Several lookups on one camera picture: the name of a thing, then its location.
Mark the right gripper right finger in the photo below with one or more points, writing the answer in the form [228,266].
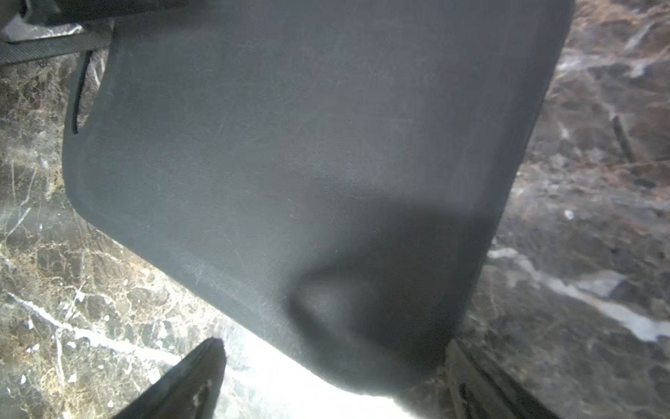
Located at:
[481,389]

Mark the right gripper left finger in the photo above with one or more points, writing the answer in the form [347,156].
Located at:
[190,389]

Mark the black cutting board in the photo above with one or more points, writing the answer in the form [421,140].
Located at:
[329,174]

